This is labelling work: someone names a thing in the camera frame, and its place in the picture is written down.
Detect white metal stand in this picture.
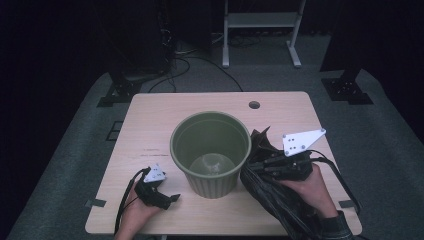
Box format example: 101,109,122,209
222,0,307,69

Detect person's right hand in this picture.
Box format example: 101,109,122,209
277,163,338,219

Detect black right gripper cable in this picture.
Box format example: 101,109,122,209
308,149,363,215

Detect green plastic waste bin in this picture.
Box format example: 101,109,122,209
169,110,252,200

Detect black metal stand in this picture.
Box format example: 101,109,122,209
96,0,174,108
319,0,374,106

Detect person's left hand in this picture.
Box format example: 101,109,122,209
120,186,162,232

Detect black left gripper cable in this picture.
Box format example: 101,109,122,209
114,167,152,236

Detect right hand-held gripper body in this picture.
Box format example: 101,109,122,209
274,128,327,183

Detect black floor cables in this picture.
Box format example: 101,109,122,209
148,54,244,94

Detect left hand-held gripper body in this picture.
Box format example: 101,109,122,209
134,163,173,211

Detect dark floor hatch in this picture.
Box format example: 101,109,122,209
105,120,124,142

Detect black garbage bag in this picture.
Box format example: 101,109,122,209
239,125,322,240

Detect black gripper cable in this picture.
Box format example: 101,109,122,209
308,149,363,215
114,167,152,236

